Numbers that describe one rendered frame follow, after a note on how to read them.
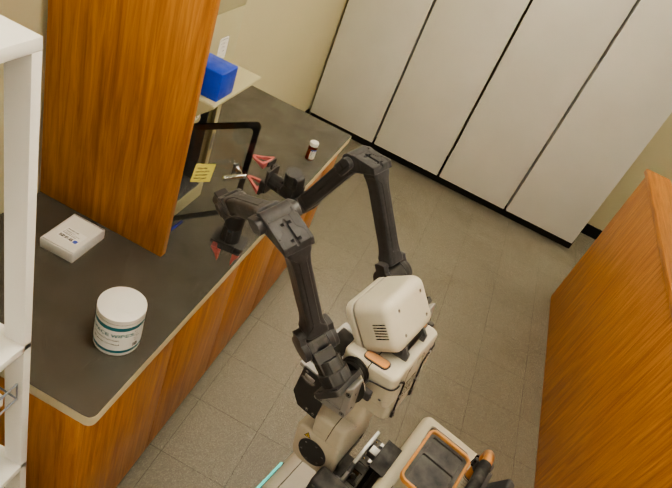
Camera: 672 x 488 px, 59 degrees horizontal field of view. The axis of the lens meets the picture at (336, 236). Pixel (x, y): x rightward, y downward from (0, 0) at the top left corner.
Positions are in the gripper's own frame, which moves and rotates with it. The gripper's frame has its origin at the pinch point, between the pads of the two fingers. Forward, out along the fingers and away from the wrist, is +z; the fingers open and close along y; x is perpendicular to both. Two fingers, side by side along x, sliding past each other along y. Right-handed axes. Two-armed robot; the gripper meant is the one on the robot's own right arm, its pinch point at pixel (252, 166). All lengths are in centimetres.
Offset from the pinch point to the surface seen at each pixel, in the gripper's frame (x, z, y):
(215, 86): 22.9, 4.6, 39.2
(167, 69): 35, 13, 44
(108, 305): 76, -12, -2
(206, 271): 33.1, -11.8, -21.7
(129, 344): 75, -20, -12
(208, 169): 17.0, 6.2, 3.3
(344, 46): -262, 99, -77
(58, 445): 100, -20, -34
